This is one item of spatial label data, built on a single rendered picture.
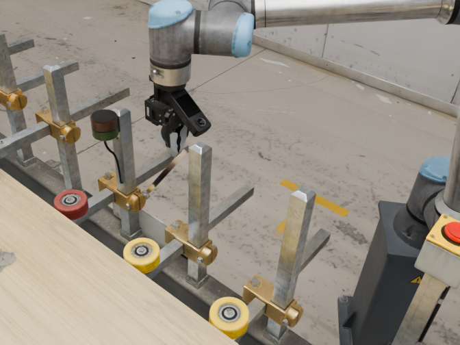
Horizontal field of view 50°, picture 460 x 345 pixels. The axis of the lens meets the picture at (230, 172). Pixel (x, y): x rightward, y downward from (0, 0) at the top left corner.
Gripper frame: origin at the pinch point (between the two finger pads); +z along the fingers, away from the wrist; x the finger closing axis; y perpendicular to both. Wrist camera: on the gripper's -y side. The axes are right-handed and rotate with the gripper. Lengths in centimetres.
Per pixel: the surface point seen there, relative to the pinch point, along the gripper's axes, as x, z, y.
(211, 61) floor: -203, 101, 155
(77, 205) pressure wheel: 22.6, 9.5, 11.7
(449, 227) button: 8, -24, -63
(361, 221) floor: -119, 100, -16
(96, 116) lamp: 13.7, -11.9, 12.0
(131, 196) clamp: 8.9, 13.3, 7.9
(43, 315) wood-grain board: 46.2, 9.9, -8.0
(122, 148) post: 9.4, -2.1, 9.2
